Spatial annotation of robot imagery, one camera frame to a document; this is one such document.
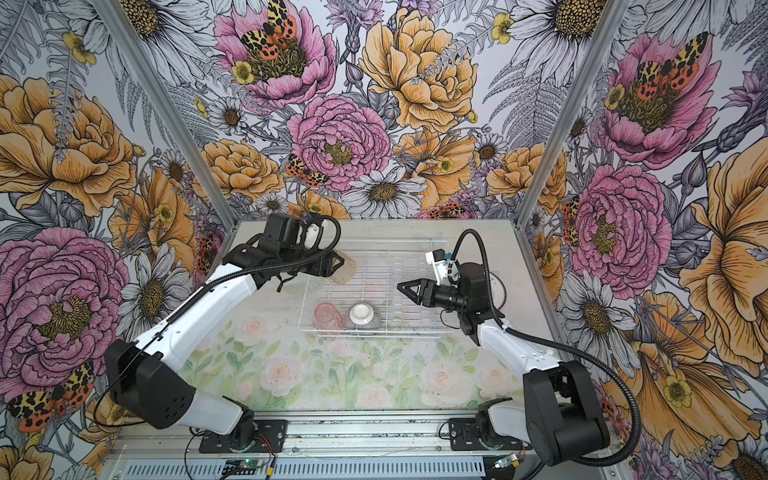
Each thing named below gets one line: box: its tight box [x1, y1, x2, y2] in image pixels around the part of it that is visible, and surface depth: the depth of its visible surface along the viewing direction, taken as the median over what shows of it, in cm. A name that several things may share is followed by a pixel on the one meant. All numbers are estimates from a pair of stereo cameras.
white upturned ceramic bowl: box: [345, 302, 381, 331], surface depth 90 cm
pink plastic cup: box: [314, 302, 345, 331], surface depth 87 cm
